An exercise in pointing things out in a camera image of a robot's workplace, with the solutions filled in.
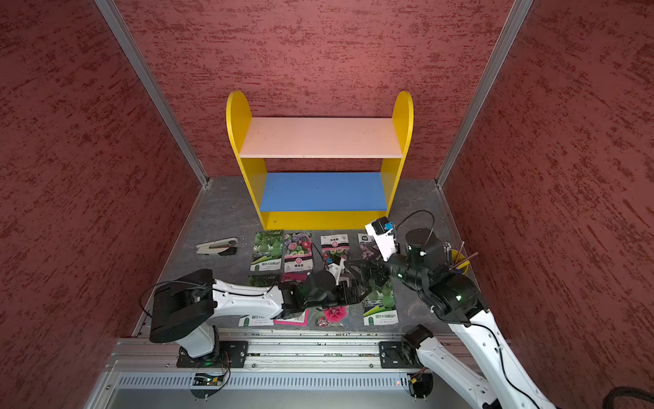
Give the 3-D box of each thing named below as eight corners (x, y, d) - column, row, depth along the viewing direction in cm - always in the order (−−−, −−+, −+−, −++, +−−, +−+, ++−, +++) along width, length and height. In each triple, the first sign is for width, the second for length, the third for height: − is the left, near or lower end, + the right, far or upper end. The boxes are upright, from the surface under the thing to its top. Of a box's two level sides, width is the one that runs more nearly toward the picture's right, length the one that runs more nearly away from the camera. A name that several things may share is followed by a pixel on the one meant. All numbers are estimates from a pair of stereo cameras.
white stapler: (197, 255, 98) (194, 251, 95) (203, 241, 102) (199, 237, 99) (235, 255, 98) (232, 251, 95) (239, 241, 102) (236, 237, 99)
